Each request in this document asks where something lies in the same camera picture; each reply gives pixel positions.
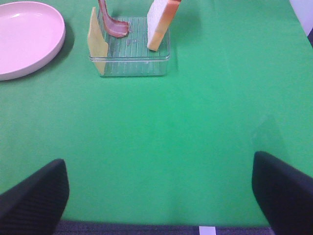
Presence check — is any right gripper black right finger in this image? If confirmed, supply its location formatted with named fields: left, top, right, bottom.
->
left=251, top=151, right=313, bottom=235

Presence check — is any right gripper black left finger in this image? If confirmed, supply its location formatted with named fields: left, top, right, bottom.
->
left=0, top=159, right=69, bottom=235

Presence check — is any bacon strip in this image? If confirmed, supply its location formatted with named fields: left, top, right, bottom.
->
left=98, top=0, right=129, bottom=38

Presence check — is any green tablecloth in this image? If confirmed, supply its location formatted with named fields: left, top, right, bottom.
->
left=0, top=0, right=313, bottom=226

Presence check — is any yellow cheese slice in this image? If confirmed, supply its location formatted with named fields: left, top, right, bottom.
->
left=87, top=7, right=109, bottom=75

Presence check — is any pink round plate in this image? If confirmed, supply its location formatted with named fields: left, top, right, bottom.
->
left=0, top=1, right=66, bottom=81

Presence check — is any right clear plastic tray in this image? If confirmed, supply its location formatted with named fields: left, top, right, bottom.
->
left=96, top=11, right=170, bottom=77

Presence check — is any right bread slice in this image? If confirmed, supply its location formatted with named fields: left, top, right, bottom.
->
left=147, top=0, right=181, bottom=51

